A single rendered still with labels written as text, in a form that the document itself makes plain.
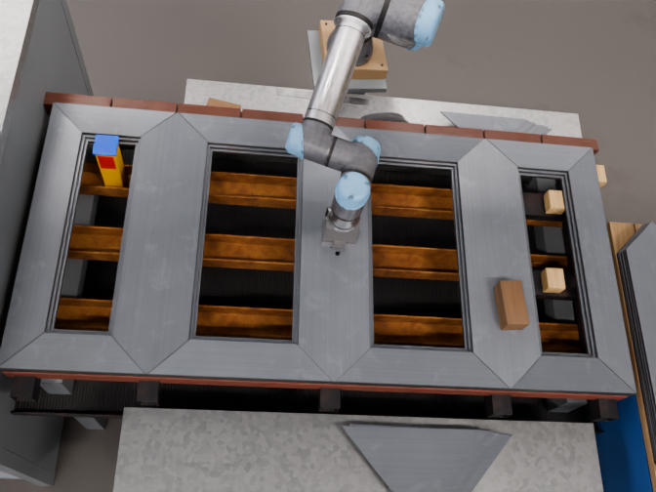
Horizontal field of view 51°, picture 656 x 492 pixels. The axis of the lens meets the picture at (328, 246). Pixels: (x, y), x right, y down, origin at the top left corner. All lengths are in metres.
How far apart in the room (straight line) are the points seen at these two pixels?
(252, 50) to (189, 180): 1.45
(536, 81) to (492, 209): 1.57
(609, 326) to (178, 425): 1.14
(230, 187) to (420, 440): 0.89
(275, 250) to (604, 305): 0.91
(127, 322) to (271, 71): 1.72
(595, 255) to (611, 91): 1.69
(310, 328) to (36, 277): 0.68
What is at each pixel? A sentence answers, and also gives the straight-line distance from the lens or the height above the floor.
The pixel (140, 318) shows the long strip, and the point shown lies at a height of 0.84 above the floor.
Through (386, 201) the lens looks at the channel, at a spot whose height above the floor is 0.68.
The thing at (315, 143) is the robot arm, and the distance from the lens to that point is 1.60.
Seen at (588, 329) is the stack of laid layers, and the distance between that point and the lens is 1.96.
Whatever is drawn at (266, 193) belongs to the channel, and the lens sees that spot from 2.04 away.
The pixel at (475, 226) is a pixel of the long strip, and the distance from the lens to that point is 1.93.
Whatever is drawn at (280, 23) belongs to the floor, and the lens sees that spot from 3.35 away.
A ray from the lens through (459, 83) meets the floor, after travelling 3.32.
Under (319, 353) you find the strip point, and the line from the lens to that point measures 1.70.
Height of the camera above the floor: 2.47
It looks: 64 degrees down
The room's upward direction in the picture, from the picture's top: 18 degrees clockwise
